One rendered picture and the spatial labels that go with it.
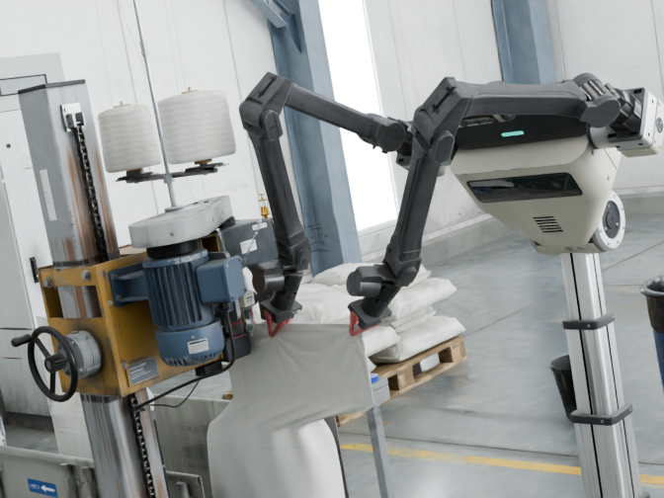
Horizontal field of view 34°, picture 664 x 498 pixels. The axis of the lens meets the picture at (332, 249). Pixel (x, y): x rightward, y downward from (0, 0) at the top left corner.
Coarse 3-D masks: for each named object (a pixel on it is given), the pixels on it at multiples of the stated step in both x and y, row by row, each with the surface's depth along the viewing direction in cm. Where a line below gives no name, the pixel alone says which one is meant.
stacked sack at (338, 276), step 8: (344, 264) 665; (352, 264) 663; (360, 264) 660; (368, 264) 649; (328, 272) 649; (336, 272) 643; (344, 272) 639; (424, 272) 634; (312, 280) 645; (320, 280) 641; (328, 280) 638; (336, 280) 634; (344, 280) 629; (416, 280) 628
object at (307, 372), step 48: (288, 336) 280; (336, 336) 268; (240, 384) 295; (288, 384) 283; (336, 384) 272; (240, 432) 290; (288, 432) 282; (240, 480) 293; (288, 480) 281; (336, 480) 285
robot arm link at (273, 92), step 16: (272, 80) 252; (288, 80) 249; (256, 96) 251; (272, 96) 248; (288, 96) 252; (304, 96) 256; (320, 96) 259; (240, 112) 253; (256, 112) 248; (304, 112) 258; (320, 112) 260; (336, 112) 263; (352, 112) 267; (352, 128) 268; (368, 128) 271; (384, 128) 271; (400, 128) 274; (384, 144) 273; (400, 144) 276
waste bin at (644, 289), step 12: (660, 276) 468; (648, 288) 457; (660, 288) 466; (648, 300) 447; (660, 300) 438; (648, 312) 450; (660, 312) 439; (660, 324) 441; (660, 336) 445; (660, 348) 447; (660, 360) 450; (660, 372) 454
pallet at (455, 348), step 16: (432, 352) 618; (448, 352) 634; (464, 352) 643; (384, 368) 599; (400, 368) 595; (432, 368) 630; (448, 368) 630; (400, 384) 595; (416, 384) 606; (336, 416) 555; (352, 416) 563
